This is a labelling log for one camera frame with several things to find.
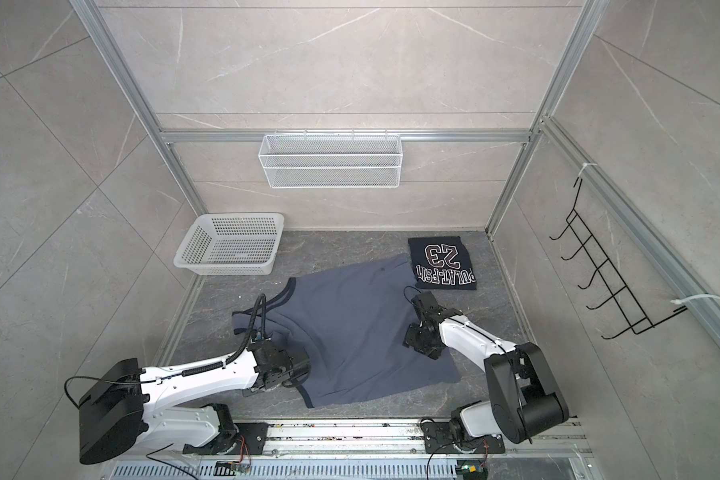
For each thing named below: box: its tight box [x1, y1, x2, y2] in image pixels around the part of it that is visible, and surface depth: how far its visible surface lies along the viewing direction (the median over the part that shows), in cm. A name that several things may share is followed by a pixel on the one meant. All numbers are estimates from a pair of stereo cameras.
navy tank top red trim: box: [408, 236, 477, 290], surface depth 106 cm
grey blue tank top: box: [232, 255, 461, 408], surface depth 90 cm
